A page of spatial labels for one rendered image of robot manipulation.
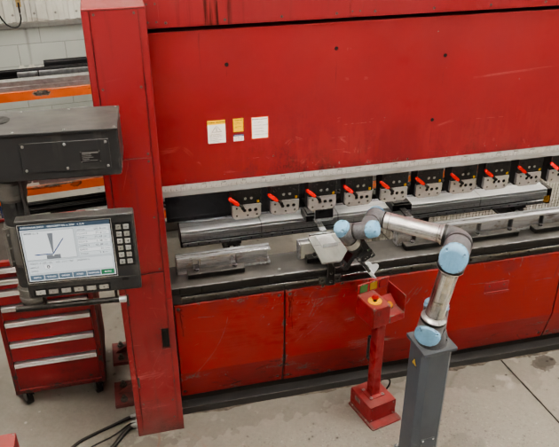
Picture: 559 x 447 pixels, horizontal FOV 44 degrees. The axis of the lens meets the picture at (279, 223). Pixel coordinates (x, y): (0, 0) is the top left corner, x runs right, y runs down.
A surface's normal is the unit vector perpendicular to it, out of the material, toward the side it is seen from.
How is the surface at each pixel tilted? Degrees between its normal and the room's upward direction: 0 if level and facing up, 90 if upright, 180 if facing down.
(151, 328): 90
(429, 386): 90
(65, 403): 0
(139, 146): 90
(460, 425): 0
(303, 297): 90
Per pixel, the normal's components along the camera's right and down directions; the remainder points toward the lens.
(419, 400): -0.44, 0.44
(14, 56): 0.32, 0.47
